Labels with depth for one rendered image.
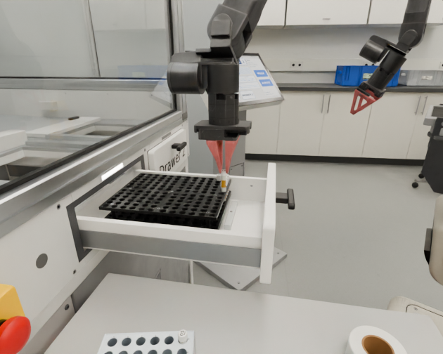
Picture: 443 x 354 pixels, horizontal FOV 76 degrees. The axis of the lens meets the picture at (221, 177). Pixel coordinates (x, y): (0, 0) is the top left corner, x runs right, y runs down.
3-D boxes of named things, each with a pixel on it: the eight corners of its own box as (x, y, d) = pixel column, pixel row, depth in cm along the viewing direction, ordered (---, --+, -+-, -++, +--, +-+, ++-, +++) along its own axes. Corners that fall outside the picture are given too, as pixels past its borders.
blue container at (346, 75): (383, 84, 352) (387, 65, 344) (398, 86, 314) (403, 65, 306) (332, 83, 358) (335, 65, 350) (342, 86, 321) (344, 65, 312)
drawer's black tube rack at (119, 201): (230, 204, 67) (231, 178, 64) (216, 248, 51) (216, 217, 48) (143, 197, 70) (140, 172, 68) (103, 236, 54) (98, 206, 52)
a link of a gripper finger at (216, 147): (243, 179, 53) (244, 130, 50) (206, 177, 54) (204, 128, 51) (247, 168, 59) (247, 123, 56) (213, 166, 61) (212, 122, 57)
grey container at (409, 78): (429, 84, 348) (433, 69, 342) (444, 86, 320) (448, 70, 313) (394, 84, 352) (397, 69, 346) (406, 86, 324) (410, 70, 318)
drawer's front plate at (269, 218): (272, 203, 71) (275, 161, 67) (270, 286, 45) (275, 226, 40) (265, 202, 71) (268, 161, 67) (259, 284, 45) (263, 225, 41)
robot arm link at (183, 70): (232, 11, 46) (241, 40, 54) (167, 15, 49) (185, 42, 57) (225, 83, 45) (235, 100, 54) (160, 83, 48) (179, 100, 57)
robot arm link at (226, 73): (235, 57, 46) (242, 57, 51) (195, 57, 48) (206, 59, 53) (235, 100, 49) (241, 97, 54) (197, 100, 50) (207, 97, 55)
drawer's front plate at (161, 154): (187, 157, 105) (185, 128, 101) (157, 189, 79) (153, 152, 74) (182, 157, 105) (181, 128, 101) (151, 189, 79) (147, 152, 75)
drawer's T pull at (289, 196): (292, 193, 58) (292, 187, 57) (294, 211, 51) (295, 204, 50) (274, 192, 58) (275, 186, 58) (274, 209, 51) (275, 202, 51)
